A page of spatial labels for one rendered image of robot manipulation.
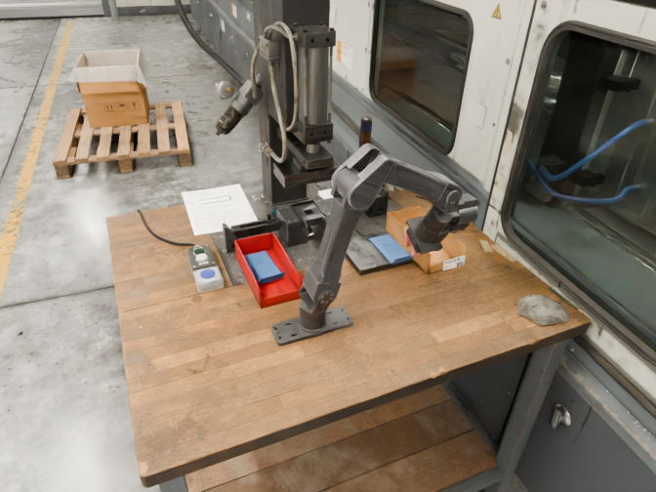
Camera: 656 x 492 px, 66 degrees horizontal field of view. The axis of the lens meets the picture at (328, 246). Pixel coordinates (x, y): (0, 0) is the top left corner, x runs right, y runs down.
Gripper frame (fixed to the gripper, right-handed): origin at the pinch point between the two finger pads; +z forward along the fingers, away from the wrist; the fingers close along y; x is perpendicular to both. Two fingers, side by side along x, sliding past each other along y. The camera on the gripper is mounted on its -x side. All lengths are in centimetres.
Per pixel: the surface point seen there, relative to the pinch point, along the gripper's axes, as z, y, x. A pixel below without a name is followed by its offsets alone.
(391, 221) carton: 12.3, 15.6, -5.6
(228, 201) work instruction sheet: 38, 48, 36
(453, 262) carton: 4.5, -5.0, -13.9
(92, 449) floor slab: 112, -7, 99
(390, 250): 10.3, 5.3, 0.1
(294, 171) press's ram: 0.8, 31.8, 23.9
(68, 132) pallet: 249, 269, 97
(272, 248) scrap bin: 20.8, 18.8, 31.3
